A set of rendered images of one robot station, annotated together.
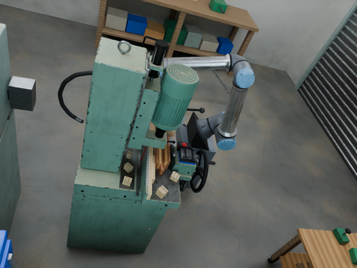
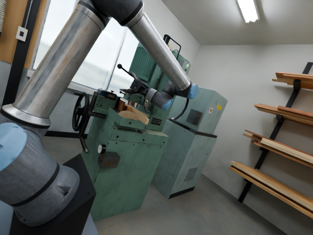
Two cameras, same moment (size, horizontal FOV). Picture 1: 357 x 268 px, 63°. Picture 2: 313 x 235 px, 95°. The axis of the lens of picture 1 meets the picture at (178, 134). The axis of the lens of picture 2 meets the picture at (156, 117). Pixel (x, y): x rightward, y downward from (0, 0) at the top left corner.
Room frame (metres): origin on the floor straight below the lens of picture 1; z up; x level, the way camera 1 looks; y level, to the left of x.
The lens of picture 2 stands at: (2.47, -0.11, 1.09)
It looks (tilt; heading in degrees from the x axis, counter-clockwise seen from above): 7 degrees down; 158
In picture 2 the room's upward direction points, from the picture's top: 21 degrees clockwise
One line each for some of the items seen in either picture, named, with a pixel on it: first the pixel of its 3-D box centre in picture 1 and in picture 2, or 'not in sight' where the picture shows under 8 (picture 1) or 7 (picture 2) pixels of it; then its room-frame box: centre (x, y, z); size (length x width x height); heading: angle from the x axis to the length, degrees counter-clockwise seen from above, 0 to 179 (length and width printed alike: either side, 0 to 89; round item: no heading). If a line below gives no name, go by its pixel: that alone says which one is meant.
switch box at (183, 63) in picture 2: not in sight; (182, 71); (1.25, 0.45, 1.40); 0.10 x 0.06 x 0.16; 110
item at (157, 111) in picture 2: not in sight; (157, 107); (1.32, 0.33, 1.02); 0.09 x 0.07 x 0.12; 20
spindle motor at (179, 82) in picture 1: (172, 98); (143, 60); (1.23, 0.10, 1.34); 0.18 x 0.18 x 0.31
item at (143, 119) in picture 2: (152, 144); (129, 110); (1.28, 0.12, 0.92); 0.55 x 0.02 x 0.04; 20
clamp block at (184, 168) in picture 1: (183, 160); (103, 101); (1.27, -0.09, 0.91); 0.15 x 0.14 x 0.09; 20
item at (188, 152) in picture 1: (186, 152); (106, 93); (1.27, -0.09, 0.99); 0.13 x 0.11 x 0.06; 20
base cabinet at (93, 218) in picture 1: (117, 199); (117, 165); (1.19, 0.21, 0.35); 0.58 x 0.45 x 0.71; 110
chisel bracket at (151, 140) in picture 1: (153, 139); (132, 98); (1.22, 0.12, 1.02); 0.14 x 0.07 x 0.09; 110
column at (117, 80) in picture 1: (110, 113); (160, 92); (1.13, 0.37, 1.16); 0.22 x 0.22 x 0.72; 20
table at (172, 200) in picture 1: (167, 162); (112, 109); (1.24, -0.01, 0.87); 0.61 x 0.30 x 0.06; 20
